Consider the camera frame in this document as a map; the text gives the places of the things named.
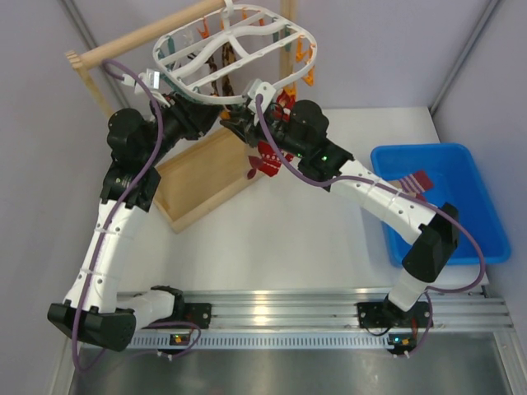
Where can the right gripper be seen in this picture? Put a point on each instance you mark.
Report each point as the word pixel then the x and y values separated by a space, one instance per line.
pixel 237 122

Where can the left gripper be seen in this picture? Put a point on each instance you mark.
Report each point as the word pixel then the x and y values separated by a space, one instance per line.
pixel 194 118

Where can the white plastic sock hanger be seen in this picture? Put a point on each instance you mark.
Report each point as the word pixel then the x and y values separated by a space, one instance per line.
pixel 200 59

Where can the red christmas sock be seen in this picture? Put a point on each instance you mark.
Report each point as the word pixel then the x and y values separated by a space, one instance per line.
pixel 269 163
pixel 283 105

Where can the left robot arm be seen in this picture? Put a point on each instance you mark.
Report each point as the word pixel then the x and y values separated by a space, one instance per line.
pixel 90 312

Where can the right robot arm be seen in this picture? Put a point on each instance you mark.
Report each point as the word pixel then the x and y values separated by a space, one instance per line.
pixel 432 232

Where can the brown argyle sock on hanger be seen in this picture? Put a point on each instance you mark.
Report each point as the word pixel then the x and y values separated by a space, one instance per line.
pixel 222 85

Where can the white sock on hanger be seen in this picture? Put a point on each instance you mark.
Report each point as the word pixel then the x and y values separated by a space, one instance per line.
pixel 189 39

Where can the wooden drying rack stand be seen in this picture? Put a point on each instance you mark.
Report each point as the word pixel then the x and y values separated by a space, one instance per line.
pixel 210 172

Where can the blue plastic bin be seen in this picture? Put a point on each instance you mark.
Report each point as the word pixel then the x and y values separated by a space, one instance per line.
pixel 457 181

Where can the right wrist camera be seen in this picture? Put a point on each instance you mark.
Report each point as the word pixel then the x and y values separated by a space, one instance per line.
pixel 259 95

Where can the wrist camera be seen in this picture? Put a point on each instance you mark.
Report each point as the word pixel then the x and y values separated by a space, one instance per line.
pixel 259 95
pixel 151 79

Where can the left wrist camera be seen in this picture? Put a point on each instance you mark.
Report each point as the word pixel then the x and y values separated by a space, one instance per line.
pixel 151 79

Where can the aluminium mounting rail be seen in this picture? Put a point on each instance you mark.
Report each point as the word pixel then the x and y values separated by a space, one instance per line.
pixel 325 319

